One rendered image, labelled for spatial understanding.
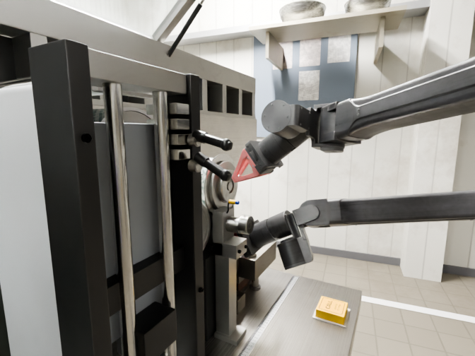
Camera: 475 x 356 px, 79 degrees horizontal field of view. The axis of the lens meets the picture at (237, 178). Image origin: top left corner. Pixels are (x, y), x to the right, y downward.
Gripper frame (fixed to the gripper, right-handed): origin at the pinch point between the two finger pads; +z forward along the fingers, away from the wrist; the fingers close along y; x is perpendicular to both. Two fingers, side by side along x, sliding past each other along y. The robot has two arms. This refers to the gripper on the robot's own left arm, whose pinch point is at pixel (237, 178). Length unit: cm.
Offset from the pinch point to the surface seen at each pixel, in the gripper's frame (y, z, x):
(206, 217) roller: -6.3, 8.5, -4.0
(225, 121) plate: 55, 17, 38
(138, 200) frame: -34.0, -5.1, -3.5
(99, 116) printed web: -30.0, -2.0, 11.8
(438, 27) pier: 239, -113, 52
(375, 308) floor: 185, 52, -106
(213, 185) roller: -4.9, 3.3, 0.8
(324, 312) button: 15.2, 7.7, -37.8
